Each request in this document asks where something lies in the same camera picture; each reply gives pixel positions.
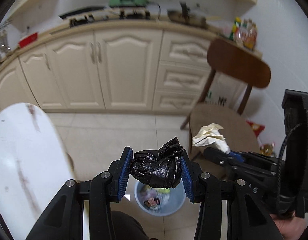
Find black plastic bag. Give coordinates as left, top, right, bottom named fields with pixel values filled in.
left=130, top=137, right=184, bottom=189

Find cream paper wrapper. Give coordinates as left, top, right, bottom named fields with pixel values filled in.
left=192, top=123, right=230, bottom=154

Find red white patterned snack wrapper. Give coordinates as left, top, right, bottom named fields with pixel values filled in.
left=144, top=197, right=161, bottom=209

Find blue trash bin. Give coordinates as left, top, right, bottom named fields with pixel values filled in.
left=134, top=181, right=186, bottom=217

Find person's right hand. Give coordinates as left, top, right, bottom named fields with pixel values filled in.
left=270, top=214, right=307, bottom=240

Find cooking oil bottle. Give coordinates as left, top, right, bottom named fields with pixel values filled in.
left=260, top=142, right=275, bottom=157

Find red packet on floor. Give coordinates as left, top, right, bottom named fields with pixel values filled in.
left=246, top=120, right=265, bottom=137

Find wooden chair with beige seat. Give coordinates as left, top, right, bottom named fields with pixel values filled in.
left=181, top=38, right=271, bottom=160

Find white shopping bag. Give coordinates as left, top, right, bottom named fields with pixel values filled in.
left=204, top=90, right=229, bottom=107

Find person's dark trouser leg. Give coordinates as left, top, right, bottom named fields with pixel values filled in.
left=111, top=211, right=149, bottom=240

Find cream lower cabinets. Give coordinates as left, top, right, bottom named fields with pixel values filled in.
left=0, top=21, right=217, bottom=114

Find round white marble table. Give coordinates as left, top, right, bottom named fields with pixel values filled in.
left=0, top=102, right=76, bottom=239

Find condiment bottles group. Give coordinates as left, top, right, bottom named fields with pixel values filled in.
left=229, top=17, right=258, bottom=51

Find wok pan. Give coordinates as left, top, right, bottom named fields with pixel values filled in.
left=166, top=2, right=221, bottom=29

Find red plastic basin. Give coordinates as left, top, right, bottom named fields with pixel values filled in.
left=18, top=32, right=38, bottom=48

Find hanging utensil rack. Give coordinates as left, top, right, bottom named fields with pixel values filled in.
left=0, top=20, right=12, bottom=62

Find cream upper cabinet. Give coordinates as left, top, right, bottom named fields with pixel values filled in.
left=9, top=0, right=64, bottom=33

